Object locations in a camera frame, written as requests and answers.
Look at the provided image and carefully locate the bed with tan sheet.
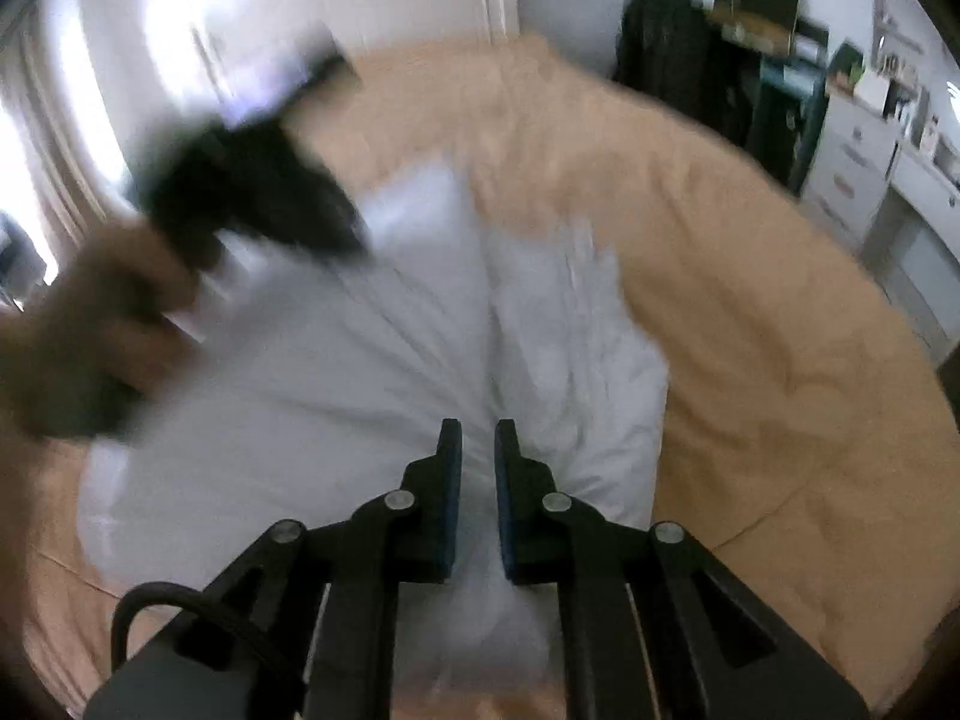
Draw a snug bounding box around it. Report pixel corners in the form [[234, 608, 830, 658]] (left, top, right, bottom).
[[22, 34, 953, 720]]

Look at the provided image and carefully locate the white puffy jacket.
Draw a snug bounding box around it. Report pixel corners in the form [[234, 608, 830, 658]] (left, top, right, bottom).
[[75, 157, 672, 691]]

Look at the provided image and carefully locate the black cable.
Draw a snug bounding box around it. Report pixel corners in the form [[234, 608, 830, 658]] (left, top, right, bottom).
[[111, 583, 301, 691]]

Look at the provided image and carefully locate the person's left hand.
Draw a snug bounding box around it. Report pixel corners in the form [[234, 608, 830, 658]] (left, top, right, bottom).
[[0, 221, 203, 443]]

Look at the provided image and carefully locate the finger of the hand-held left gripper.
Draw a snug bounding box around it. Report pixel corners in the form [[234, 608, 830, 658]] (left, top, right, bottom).
[[285, 142, 372, 260]]

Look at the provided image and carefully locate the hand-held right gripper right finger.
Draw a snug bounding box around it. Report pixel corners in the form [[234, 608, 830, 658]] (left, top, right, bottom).
[[493, 418, 871, 720]]

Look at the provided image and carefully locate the black backpack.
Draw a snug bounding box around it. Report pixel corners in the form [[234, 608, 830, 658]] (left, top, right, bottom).
[[615, 0, 721, 136]]

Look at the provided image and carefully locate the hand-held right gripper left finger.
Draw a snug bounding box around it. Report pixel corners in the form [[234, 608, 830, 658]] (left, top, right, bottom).
[[176, 418, 464, 720]]

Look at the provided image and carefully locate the white drawer cabinet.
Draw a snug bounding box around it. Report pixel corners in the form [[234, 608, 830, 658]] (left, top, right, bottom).
[[799, 82, 960, 331]]

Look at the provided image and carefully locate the dark picture frame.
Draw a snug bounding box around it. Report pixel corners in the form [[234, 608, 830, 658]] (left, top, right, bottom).
[[709, 0, 802, 38]]

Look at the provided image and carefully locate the dark shelf unit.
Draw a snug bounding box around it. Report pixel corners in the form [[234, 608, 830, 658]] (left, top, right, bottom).
[[720, 22, 830, 188]]

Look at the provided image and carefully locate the window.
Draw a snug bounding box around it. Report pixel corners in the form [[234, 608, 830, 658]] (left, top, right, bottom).
[[0, 101, 46, 301]]

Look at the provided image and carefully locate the beige curtain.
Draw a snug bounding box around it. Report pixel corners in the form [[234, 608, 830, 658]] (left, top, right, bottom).
[[0, 15, 128, 293]]

